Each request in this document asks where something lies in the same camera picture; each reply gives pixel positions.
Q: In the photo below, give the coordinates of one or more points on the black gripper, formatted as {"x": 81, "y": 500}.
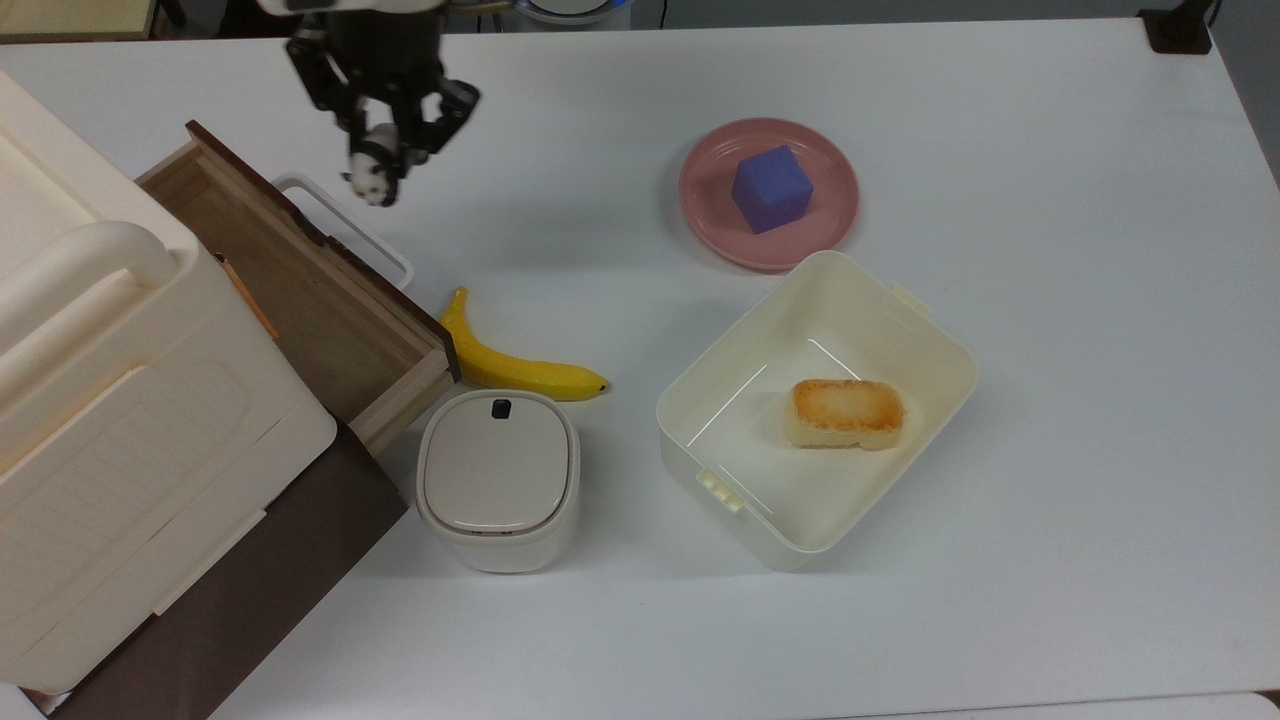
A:
{"x": 385, "y": 55}

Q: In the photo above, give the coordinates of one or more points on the black and white panda toy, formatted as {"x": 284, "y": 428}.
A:
{"x": 372, "y": 178}

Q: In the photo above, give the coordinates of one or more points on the yellow toy banana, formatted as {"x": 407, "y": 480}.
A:
{"x": 510, "y": 372}

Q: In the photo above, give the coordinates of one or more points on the dark wood drawer cabinet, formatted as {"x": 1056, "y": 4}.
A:
{"x": 260, "y": 600}

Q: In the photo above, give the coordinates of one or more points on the toasted bread toy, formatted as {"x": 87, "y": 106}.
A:
{"x": 845, "y": 412}

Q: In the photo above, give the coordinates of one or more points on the blue and white round object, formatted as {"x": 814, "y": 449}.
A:
{"x": 570, "y": 10}

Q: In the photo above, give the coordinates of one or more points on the orange tape strip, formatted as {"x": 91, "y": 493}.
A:
{"x": 250, "y": 300}

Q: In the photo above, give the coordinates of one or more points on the purple cube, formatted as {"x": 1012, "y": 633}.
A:
{"x": 770, "y": 190}

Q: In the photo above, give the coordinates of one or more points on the cream lidded trash can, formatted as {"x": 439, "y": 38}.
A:
{"x": 497, "y": 480}

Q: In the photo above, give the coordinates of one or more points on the pink plate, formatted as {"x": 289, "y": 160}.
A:
{"x": 830, "y": 190}

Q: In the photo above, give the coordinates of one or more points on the cream open plastic bin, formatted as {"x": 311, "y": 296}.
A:
{"x": 730, "y": 440}

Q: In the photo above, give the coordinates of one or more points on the black clamp mount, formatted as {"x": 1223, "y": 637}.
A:
{"x": 1178, "y": 28}

